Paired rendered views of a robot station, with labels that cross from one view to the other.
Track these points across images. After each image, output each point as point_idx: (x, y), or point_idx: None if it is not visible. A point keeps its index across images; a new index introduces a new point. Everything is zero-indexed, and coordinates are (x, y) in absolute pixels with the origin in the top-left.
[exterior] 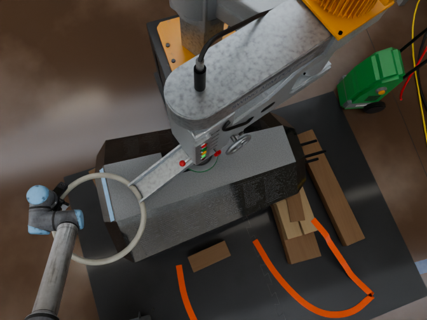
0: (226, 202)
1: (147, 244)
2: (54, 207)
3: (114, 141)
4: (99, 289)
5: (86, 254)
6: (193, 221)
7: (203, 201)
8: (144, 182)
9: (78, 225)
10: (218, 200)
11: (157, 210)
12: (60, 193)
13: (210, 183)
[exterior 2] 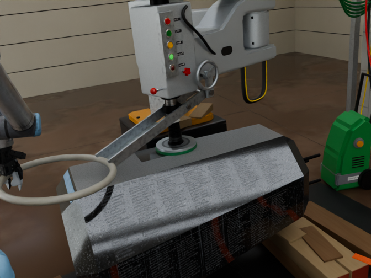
0: (217, 180)
1: (118, 237)
2: (6, 162)
3: None
4: None
5: None
6: (179, 204)
7: (187, 176)
8: (115, 154)
9: (35, 118)
10: (206, 177)
11: (131, 183)
12: (16, 151)
13: (192, 158)
